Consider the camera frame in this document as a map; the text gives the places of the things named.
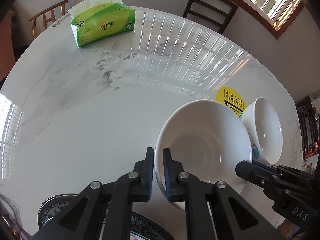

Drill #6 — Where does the blue floral plate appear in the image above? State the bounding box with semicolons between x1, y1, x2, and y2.
37;193;176;240

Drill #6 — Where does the white bowl Dog print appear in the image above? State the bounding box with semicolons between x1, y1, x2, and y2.
240;98;283;165

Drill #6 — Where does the white bowl rabbit pink base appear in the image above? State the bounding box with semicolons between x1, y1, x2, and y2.
155;100;252;194

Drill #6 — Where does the person right hand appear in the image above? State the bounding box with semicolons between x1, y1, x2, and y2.
277;219;306;240

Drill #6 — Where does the yellow warning sticker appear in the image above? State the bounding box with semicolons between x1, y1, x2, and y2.
215;87;247;117

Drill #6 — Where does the dark wooden chair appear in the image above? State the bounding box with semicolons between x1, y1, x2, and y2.
182;0;238;34

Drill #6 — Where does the green tissue pack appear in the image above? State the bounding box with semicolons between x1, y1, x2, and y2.
69;0;136;48

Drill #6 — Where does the orange cloth cover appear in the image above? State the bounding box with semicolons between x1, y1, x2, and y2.
0;9;16;81

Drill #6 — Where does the light wooden chair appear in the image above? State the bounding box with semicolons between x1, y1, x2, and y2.
29;0;68;40

